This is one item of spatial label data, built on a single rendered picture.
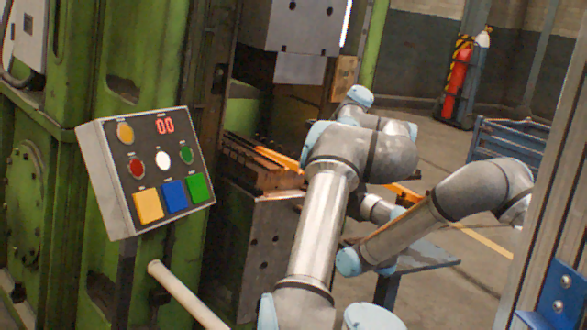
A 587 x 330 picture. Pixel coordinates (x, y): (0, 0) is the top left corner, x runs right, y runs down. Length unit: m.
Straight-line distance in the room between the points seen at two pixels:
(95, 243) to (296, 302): 1.43
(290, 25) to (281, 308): 1.04
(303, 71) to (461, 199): 0.77
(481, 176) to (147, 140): 0.80
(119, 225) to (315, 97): 1.04
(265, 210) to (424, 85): 8.36
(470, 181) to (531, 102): 9.64
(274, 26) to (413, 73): 8.19
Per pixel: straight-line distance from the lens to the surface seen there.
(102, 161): 1.51
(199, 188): 1.70
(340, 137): 1.32
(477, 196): 1.45
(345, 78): 2.30
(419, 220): 1.51
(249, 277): 2.08
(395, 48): 9.73
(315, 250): 1.18
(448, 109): 9.43
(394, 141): 1.34
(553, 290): 0.93
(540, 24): 11.17
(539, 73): 11.03
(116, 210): 1.51
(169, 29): 1.88
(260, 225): 2.01
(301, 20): 1.96
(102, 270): 2.48
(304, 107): 2.36
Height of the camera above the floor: 1.57
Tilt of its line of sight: 16 degrees down
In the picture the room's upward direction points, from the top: 10 degrees clockwise
